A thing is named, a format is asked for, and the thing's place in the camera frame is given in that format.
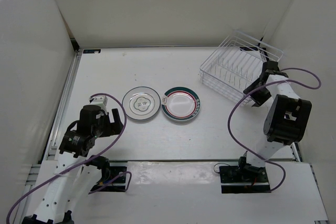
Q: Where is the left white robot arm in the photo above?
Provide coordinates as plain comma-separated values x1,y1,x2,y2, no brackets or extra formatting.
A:
23,102,125,223

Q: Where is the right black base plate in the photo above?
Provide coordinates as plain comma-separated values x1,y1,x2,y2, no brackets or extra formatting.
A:
214,163,270,194

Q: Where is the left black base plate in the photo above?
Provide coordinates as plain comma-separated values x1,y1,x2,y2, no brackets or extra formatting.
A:
86,166,128,193

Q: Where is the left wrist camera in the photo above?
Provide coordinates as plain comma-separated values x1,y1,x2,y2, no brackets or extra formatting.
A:
89,95,108,110

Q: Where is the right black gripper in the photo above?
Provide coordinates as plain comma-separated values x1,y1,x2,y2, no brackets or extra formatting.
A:
243,79,271,108

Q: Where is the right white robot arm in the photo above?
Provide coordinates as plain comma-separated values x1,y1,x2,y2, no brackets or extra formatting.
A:
236,61,312,182

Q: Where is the aluminium rail frame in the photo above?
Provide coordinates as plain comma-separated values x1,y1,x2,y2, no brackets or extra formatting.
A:
23,38,80,194

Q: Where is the white wire dish rack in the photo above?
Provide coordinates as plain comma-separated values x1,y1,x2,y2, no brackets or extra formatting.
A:
199,30,284,103

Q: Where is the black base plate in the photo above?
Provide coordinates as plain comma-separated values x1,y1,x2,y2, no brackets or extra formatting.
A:
86,166,128,193
214,163,270,194

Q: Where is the black label sticker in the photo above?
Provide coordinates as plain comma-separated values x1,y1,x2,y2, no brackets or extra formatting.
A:
82,49,101,54
239,46,266,51

